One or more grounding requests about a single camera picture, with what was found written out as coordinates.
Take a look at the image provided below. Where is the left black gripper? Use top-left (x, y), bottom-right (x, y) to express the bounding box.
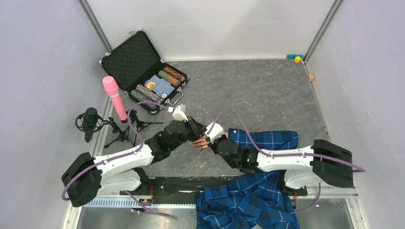
top-left (170, 115), bottom-right (209, 151)

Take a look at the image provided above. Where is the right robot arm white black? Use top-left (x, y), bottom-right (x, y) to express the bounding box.
top-left (209, 139), bottom-right (354, 195)

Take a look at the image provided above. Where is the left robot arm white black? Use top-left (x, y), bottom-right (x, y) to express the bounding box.
top-left (61, 116), bottom-right (207, 207)

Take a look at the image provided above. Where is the mannequin hand with painted nails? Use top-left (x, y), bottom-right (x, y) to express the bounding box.
top-left (192, 132), bottom-right (229, 149)

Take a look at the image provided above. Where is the black tripod stand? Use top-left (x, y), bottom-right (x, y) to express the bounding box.
top-left (103, 110), bottom-right (163, 148)

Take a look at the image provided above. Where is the blue plaid shirt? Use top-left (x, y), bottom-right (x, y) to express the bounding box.
top-left (196, 128), bottom-right (300, 229)

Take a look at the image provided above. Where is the open black poker chip case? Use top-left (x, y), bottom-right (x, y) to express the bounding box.
top-left (99, 30), bottom-right (189, 115)

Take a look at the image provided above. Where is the pink microphone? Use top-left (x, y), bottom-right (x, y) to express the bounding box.
top-left (102, 76), bottom-right (128, 124)

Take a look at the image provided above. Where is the black studio microphone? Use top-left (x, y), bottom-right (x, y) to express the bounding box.
top-left (75, 107), bottom-right (105, 143)

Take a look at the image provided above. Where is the teal block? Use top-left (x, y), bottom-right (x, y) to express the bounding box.
top-left (286, 54), bottom-right (304, 59)

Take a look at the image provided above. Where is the small tan block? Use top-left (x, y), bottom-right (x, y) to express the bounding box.
top-left (308, 74), bottom-right (315, 82)

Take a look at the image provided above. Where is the yellow cube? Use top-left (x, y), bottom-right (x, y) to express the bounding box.
top-left (294, 56), bottom-right (302, 63)

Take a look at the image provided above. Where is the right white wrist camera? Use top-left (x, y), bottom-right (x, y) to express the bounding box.
top-left (204, 122), bottom-right (224, 143)

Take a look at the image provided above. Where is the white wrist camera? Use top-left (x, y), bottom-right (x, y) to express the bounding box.
top-left (172, 104), bottom-right (188, 122)
top-left (204, 122), bottom-right (224, 143)

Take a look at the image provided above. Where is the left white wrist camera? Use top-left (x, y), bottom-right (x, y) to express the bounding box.
top-left (172, 104), bottom-right (188, 122)

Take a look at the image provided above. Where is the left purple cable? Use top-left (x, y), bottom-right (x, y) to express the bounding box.
top-left (61, 101), bottom-right (174, 218)

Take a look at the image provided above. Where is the purple cable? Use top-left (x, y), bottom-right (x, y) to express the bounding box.
top-left (61, 101), bottom-right (174, 218)
top-left (215, 109), bottom-right (366, 215)

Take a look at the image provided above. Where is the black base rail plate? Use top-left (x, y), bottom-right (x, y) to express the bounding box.
top-left (132, 177), bottom-right (235, 204)

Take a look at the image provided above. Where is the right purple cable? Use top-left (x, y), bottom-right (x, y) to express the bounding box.
top-left (215, 109), bottom-right (366, 215)

